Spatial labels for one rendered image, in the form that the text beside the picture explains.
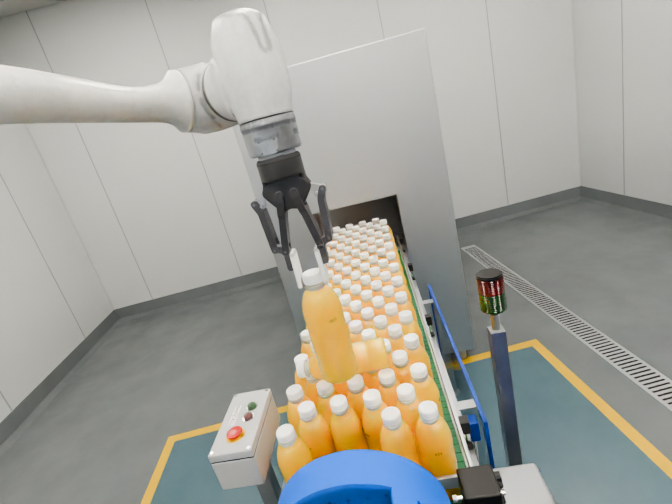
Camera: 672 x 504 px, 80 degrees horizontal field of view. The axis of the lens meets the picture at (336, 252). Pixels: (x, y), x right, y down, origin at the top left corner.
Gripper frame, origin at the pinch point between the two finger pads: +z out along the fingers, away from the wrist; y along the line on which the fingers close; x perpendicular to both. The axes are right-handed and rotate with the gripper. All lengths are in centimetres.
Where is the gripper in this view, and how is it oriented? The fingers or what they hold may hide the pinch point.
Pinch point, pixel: (309, 267)
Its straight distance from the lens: 71.7
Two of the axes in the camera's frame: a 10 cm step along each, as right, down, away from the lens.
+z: 2.4, 9.2, 3.0
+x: 0.7, -3.3, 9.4
